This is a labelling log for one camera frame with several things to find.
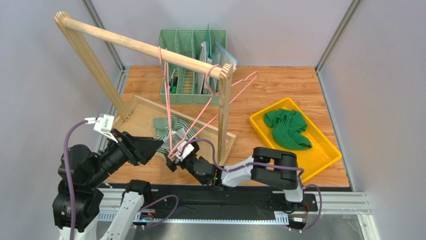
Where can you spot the yellow plastic tray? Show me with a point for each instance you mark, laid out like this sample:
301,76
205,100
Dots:
323,153

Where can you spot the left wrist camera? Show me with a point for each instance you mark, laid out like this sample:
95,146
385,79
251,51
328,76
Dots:
103,124

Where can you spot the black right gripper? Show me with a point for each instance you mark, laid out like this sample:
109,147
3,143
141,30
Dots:
179,161

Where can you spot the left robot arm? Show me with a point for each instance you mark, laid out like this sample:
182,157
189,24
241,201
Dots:
76,207

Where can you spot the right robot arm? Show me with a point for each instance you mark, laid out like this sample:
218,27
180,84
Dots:
276,168

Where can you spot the green white striped tank top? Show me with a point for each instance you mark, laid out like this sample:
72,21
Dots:
178,129

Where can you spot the wooden clothes rack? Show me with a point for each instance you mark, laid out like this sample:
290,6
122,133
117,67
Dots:
139,107

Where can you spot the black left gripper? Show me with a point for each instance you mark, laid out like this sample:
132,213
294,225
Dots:
136,149

